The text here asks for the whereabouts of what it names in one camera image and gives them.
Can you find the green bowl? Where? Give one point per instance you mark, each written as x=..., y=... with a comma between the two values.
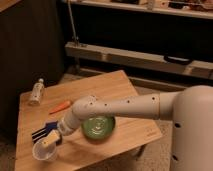
x=99, y=127

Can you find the lower wooden shelf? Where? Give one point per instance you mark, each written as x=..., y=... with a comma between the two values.
x=138, y=59

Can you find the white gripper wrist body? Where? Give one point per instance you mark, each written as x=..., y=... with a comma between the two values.
x=68, y=124

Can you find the black handle on shelf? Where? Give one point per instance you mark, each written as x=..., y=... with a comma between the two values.
x=178, y=61

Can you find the cream flat gripper finger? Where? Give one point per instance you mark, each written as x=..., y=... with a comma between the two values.
x=51, y=138

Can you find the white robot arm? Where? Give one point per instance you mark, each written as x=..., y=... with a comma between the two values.
x=190, y=110

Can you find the clear plastic bottle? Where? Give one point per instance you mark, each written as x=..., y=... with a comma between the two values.
x=37, y=93

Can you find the upper wooden shelf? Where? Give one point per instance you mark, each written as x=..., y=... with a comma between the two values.
x=149, y=6

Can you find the wooden table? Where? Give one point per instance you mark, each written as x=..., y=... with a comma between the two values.
x=76, y=151

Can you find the wooden shelf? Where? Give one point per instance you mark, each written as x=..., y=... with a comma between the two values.
x=138, y=59
x=149, y=6

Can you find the orange carrot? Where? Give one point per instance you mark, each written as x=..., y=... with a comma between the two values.
x=60, y=107

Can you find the metal shelf pole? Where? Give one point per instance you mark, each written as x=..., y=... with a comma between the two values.
x=75, y=37

